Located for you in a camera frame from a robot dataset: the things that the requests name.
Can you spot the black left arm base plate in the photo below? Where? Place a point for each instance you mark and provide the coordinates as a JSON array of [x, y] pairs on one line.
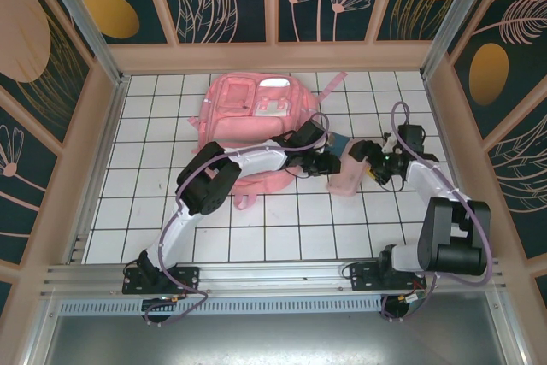
[[188, 277]]

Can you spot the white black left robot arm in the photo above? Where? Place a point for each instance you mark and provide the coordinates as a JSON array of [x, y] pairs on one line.
[[260, 160]]

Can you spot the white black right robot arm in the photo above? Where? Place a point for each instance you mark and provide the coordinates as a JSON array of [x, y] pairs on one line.
[[453, 237]]

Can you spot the pink pencil case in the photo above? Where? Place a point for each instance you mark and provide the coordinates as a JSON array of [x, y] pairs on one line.
[[346, 181]]

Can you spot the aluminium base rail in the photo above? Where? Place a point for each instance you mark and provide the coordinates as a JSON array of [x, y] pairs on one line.
[[273, 275]]

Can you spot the grey metal sheet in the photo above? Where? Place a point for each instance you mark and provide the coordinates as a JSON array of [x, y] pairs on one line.
[[273, 339]]

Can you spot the side panel with pink flower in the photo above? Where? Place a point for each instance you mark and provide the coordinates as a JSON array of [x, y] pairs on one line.
[[21, 194]]

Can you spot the aluminium side rail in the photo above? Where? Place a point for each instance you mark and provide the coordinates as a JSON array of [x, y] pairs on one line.
[[455, 168], [111, 125]]

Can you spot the teal snap wallet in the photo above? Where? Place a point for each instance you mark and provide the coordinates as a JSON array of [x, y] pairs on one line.
[[342, 145]]

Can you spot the side panel with orange oval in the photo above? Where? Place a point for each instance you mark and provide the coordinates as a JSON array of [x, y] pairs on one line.
[[491, 70]]

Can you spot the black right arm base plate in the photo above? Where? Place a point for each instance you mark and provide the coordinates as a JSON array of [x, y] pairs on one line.
[[361, 277]]

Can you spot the panel with small orange oval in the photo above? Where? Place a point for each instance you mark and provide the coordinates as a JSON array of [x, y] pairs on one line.
[[111, 14]]

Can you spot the side panel with pale disc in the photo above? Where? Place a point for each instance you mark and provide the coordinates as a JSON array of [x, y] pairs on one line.
[[25, 40]]

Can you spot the aluminium corner post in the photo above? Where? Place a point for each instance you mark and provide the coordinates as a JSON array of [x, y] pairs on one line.
[[83, 19], [458, 19]]

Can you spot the side panel with pink leaves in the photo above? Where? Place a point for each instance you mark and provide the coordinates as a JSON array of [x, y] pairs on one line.
[[521, 185]]

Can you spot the pink student backpack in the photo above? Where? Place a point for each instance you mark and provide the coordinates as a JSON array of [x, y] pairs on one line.
[[239, 117]]

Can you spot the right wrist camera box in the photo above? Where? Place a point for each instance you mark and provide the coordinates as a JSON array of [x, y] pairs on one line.
[[389, 139]]

